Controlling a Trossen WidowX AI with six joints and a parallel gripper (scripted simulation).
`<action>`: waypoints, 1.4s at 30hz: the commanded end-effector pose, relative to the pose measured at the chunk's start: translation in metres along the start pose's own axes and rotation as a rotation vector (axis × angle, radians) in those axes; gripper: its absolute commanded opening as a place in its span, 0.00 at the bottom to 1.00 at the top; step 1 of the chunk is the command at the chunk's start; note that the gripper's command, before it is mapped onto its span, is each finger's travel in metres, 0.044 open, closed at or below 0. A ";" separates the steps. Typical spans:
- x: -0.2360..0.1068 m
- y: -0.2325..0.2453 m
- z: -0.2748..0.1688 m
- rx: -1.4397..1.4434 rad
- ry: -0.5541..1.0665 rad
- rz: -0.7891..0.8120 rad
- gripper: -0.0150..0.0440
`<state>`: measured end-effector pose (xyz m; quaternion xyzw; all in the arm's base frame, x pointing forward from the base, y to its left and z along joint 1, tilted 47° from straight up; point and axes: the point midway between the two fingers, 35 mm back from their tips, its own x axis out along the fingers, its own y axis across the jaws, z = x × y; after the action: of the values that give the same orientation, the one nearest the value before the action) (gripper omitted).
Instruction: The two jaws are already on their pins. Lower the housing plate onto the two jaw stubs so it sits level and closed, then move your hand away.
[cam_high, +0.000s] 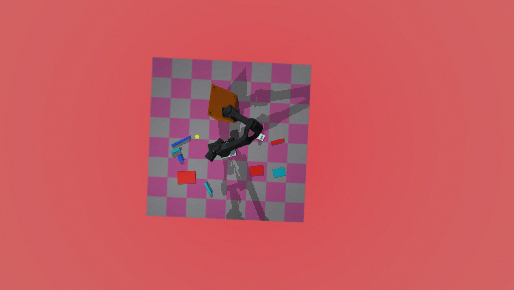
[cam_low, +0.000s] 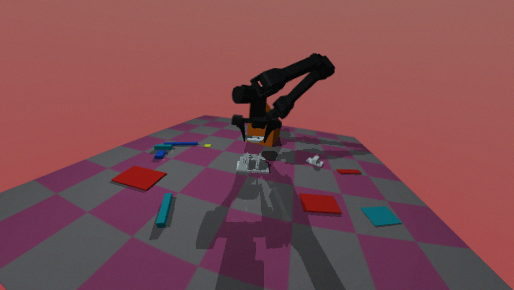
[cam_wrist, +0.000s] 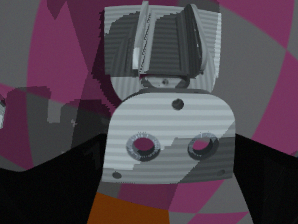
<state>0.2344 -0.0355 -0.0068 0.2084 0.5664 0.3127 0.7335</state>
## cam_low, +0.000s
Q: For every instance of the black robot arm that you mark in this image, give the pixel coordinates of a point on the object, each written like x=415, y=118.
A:
x=273, y=80

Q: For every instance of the teal flat square tile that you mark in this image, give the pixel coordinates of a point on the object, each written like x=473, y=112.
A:
x=380, y=216

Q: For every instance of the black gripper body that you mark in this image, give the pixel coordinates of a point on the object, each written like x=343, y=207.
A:
x=239, y=120

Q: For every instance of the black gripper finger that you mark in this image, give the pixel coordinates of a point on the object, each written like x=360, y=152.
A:
x=242, y=128
x=267, y=132

